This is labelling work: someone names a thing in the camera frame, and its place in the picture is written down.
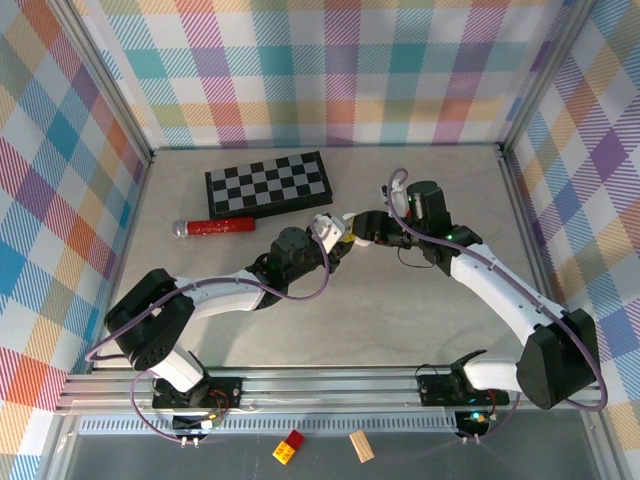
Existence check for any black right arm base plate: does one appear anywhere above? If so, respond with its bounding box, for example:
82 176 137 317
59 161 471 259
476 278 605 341
417 372 511 407

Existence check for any wooden block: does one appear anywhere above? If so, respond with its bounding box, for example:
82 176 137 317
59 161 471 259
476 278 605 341
348 430 376 464

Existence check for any yellow building brick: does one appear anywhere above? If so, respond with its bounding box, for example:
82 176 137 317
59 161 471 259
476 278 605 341
271 439 297 464

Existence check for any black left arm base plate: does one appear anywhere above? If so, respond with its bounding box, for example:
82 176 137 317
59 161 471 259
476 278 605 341
151 377 243 409

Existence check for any black power board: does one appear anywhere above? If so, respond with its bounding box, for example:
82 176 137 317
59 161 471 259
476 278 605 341
455 408 492 437
171 412 224 435

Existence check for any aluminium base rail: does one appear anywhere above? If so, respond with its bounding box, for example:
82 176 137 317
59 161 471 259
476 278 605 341
54 367 609 416

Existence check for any black left power board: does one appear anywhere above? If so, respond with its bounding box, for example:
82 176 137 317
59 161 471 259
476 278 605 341
171 412 224 435

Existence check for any red glitter toy microphone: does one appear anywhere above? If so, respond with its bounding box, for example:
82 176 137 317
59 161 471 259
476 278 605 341
172 215 256 239

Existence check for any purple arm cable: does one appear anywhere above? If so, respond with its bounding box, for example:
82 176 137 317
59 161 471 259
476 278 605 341
388 168 609 445
83 247 331 446

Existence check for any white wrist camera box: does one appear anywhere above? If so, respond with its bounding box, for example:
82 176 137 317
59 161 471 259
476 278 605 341
309 213 350 255
381 168 411 219

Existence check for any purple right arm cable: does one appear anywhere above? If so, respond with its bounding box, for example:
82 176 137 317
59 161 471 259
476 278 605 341
388 168 609 445

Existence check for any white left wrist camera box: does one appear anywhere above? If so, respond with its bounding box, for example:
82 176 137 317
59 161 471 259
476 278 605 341
309 213 350 255

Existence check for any black right power board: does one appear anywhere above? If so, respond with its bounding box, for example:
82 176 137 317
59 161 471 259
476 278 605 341
455 408 492 437

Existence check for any aluminium frame post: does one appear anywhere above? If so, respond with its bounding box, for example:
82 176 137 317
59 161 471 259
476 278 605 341
497 0 599 161
47 0 155 166

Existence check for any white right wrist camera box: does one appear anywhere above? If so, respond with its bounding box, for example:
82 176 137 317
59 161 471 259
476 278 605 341
381 168 411 219

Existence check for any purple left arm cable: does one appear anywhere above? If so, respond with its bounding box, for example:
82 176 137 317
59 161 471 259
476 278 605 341
83 247 331 446

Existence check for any black grey folding chessboard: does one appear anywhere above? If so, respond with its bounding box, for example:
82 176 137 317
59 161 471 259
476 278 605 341
204 151 334 221

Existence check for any grey slotted cable duct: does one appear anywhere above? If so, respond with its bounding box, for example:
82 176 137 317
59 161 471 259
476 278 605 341
79 415 496 436

